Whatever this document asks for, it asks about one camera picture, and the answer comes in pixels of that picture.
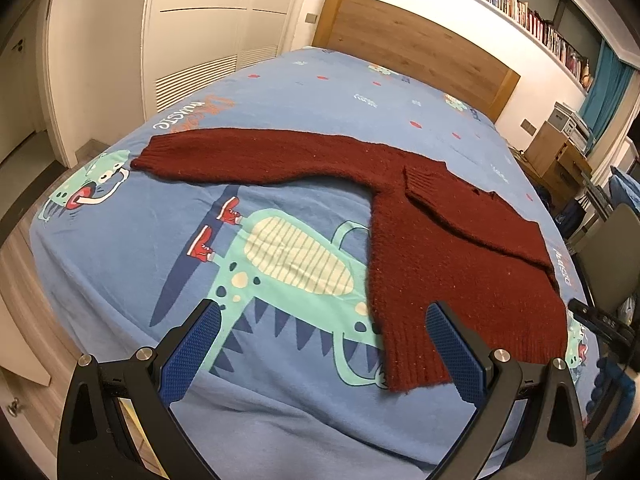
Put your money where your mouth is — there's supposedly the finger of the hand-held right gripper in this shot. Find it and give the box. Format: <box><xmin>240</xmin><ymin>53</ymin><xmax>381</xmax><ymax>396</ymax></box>
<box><xmin>567</xmin><ymin>299</ymin><xmax>638</xmax><ymax>358</ymax></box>

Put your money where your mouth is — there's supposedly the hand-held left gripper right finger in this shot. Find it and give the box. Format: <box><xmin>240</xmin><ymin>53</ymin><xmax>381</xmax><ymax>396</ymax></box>
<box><xmin>425</xmin><ymin>301</ymin><xmax>588</xmax><ymax>480</ymax></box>

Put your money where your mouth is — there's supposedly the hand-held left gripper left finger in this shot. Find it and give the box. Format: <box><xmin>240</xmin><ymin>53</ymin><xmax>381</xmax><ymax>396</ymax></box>
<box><xmin>56</xmin><ymin>299</ymin><xmax>222</xmax><ymax>480</ymax></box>

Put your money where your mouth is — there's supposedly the dark red knitted sweater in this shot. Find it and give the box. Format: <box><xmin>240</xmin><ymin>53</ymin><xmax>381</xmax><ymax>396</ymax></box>
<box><xmin>130</xmin><ymin>127</ymin><xmax>571</xmax><ymax>395</ymax></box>

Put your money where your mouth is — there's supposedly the grey-green chair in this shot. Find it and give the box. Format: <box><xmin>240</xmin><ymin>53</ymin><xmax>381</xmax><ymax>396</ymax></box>
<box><xmin>570</xmin><ymin>202</ymin><xmax>640</xmax><ymax>331</ymax></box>

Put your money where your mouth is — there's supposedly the black backpack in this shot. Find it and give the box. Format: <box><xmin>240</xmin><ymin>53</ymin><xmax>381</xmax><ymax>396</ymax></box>
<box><xmin>552</xmin><ymin>200</ymin><xmax>586</xmax><ymax>236</ymax></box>

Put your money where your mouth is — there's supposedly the blue dinosaur print bed sheet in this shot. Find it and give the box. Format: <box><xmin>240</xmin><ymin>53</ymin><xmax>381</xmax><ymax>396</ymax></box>
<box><xmin>27</xmin><ymin>46</ymin><xmax>608</xmax><ymax>468</ymax></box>

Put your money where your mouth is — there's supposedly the light blue cloth bundle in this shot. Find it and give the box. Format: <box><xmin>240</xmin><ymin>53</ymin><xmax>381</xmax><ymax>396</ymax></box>
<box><xmin>611</xmin><ymin>166</ymin><xmax>640</xmax><ymax>203</ymax></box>

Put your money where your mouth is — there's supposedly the white cabinet with knob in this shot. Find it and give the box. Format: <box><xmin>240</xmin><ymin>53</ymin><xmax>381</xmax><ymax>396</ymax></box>
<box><xmin>0</xmin><ymin>292</ymin><xmax>53</xmax><ymax>436</ymax></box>

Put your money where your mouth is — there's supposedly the grey printer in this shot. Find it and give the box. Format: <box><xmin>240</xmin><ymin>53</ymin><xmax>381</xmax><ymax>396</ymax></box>
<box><xmin>547</xmin><ymin>101</ymin><xmax>591</xmax><ymax>148</ymax></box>

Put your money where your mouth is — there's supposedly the long teal curtain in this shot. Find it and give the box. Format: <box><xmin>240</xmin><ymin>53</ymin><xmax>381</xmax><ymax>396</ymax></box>
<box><xmin>577</xmin><ymin>40</ymin><xmax>636</xmax><ymax>156</ymax></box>

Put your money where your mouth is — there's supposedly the wooden headboard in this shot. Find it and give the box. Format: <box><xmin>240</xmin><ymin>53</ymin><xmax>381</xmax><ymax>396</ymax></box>
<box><xmin>311</xmin><ymin>0</ymin><xmax>522</xmax><ymax>123</ymax></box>

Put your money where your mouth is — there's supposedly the row of books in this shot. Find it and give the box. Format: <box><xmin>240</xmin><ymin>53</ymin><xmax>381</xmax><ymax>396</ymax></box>
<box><xmin>400</xmin><ymin>0</ymin><xmax>596</xmax><ymax>88</ymax></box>

